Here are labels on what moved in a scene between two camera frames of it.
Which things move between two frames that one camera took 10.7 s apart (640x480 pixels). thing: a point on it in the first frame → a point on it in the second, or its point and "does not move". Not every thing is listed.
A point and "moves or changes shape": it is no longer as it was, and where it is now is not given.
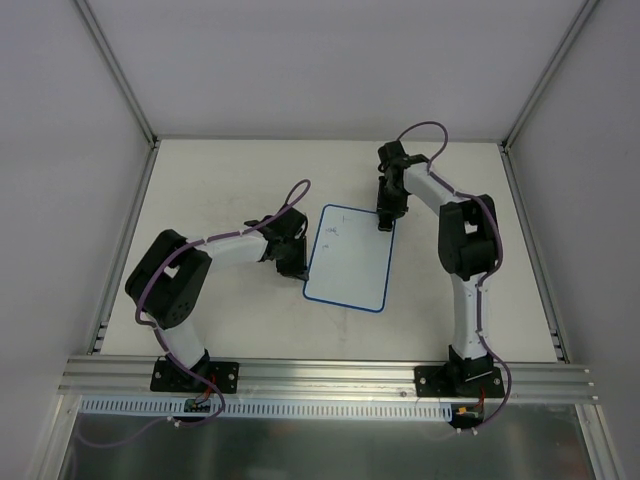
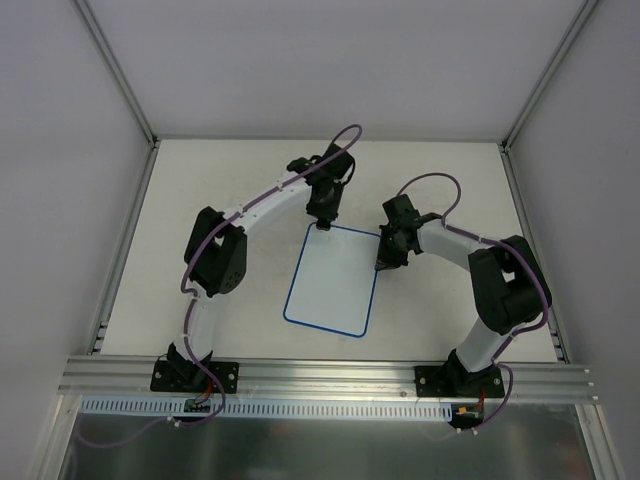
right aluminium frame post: (521, 121) does not move
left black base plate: (168, 377) does not move
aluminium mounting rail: (104, 377) does not move
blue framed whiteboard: (351, 259) moves or changes shape
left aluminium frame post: (149, 132) does not move
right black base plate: (458, 382) does not move
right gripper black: (386, 204) → (391, 246)
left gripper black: (293, 257) → (323, 212)
